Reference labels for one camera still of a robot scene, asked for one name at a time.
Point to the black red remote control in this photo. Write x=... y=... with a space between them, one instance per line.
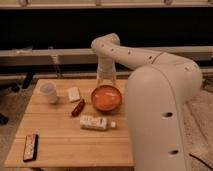
x=30 y=148

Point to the wooden table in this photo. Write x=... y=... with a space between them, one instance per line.
x=62 y=143

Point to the translucent plastic cup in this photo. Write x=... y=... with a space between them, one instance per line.
x=48 y=90

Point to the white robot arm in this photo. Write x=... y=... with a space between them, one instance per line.
x=160 y=84

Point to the white plastic bottle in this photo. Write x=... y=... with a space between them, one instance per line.
x=96 y=123

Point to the orange bowl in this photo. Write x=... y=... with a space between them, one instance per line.
x=106 y=98

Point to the white rectangular block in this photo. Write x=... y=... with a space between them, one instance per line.
x=74 y=94

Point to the red brown sausage toy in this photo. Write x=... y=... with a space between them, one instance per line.
x=76 y=111

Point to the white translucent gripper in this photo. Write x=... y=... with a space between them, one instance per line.
x=106 y=81

